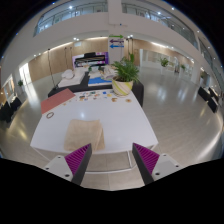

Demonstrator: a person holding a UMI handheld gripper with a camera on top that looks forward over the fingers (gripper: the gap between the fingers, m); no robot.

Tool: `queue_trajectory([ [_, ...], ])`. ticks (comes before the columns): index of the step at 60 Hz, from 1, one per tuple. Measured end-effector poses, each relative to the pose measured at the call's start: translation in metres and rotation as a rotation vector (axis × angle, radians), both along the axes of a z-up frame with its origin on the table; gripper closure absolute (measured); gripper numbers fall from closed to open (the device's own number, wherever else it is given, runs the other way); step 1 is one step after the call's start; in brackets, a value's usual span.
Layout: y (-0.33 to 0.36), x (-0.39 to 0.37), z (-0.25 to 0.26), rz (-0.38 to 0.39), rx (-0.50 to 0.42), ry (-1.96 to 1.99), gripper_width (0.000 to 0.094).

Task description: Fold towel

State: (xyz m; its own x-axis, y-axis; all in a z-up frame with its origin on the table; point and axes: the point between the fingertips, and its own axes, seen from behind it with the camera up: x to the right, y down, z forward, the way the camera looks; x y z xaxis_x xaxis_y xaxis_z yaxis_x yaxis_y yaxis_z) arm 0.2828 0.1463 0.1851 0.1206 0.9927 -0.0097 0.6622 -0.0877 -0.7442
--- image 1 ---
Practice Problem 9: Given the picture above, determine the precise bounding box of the black chairs group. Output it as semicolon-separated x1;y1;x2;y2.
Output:
198;85;221;114
0;96;23;123

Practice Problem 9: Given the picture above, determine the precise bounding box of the beige towel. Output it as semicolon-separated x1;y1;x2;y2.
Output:
63;119;106;153

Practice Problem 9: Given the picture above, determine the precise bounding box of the blue arrow sign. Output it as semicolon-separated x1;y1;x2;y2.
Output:
109;43;125;50

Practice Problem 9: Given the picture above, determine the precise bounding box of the pink flat board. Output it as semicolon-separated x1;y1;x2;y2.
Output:
40;87;77;115

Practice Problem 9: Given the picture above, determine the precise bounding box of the black light stand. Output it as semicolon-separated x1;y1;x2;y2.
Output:
47;48;58;90

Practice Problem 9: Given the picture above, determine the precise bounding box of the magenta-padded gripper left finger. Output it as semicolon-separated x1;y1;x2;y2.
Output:
43;143;93;186

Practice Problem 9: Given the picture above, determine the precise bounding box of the blue flat model board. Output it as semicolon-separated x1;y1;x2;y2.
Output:
87;76;113;88

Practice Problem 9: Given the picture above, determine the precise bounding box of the purple arrow sign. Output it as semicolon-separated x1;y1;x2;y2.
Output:
109;38;125;45

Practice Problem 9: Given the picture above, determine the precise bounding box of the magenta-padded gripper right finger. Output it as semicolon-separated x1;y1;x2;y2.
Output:
131;142;183;186

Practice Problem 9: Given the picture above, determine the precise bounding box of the plant in striped pot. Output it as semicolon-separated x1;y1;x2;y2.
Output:
110;53;141;97

